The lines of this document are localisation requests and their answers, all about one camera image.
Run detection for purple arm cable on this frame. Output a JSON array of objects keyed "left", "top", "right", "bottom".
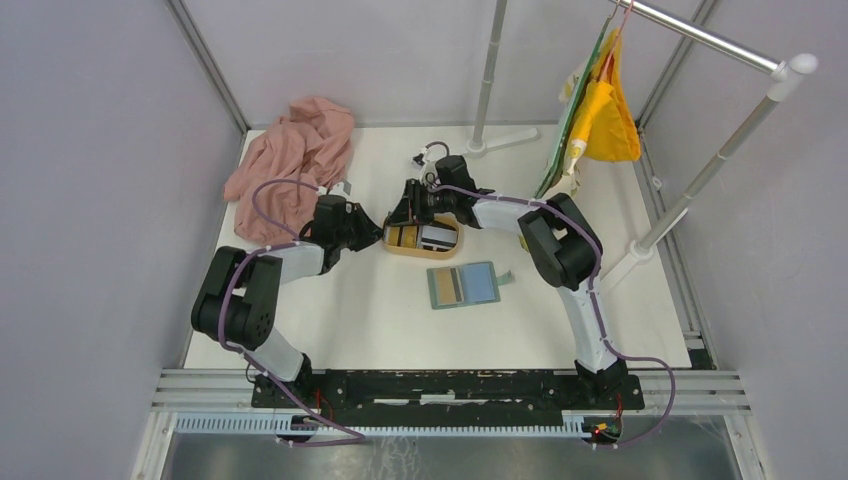
[
  {"left": 217, "top": 178, "right": 367, "bottom": 449},
  {"left": 423, "top": 140, "right": 677, "bottom": 450}
]

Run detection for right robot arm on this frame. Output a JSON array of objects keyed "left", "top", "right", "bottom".
[{"left": 384, "top": 155, "right": 628, "bottom": 408}]

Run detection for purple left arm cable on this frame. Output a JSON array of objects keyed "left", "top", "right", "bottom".
[{"left": 217, "top": 178, "right": 367, "bottom": 449}]

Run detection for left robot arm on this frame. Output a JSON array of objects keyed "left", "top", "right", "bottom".
[{"left": 190, "top": 195, "right": 382, "bottom": 408}]

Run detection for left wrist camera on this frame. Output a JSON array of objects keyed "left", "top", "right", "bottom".
[{"left": 328, "top": 180, "right": 352, "bottom": 200}]

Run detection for aluminium frame rails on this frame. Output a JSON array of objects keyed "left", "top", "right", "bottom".
[{"left": 132, "top": 369, "right": 766, "bottom": 479}]

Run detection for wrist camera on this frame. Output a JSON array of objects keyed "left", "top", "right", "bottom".
[
  {"left": 328, "top": 180, "right": 352, "bottom": 200},
  {"left": 412, "top": 147, "right": 436, "bottom": 183}
]

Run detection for pink crumpled cloth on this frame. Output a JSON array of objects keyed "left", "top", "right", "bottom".
[{"left": 223, "top": 96, "right": 355, "bottom": 245}]

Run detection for cartoon print hanging garment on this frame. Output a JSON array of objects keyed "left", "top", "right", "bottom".
[{"left": 534, "top": 14, "right": 615, "bottom": 198}]

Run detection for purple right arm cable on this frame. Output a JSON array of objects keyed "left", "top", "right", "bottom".
[{"left": 423, "top": 140, "right": 677, "bottom": 450}]

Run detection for white clothes rack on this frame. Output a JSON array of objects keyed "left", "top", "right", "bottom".
[{"left": 493, "top": 1, "right": 827, "bottom": 313}]

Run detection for white striped card in tray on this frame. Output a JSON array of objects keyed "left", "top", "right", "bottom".
[{"left": 418, "top": 225, "right": 459, "bottom": 252}]

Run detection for yellow hanging garment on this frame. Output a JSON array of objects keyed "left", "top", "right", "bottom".
[{"left": 566, "top": 28, "right": 641, "bottom": 163}]

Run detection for yellow credit card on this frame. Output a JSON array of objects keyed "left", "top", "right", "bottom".
[{"left": 433, "top": 267, "right": 464, "bottom": 307}]

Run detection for pink clothes hanger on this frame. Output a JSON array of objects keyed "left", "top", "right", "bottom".
[{"left": 597, "top": 2, "right": 634, "bottom": 81}]

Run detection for yellow oval card tray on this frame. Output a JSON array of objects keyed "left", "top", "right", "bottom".
[{"left": 383, "top": 215, "right": 463, "bottom": 260}]

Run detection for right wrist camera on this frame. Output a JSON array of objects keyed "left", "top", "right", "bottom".
[{"left": 412, "top": 147, "right": 436, "bottom": 183}]

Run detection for white cable duct strip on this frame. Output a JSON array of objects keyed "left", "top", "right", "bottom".
[{"left": 173, "top": 413, "right": 588, "bottom": 439}]

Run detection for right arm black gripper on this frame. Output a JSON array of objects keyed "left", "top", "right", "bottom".
[{"left": 385, "top": 179, "right": 455, "bottom": 228}]

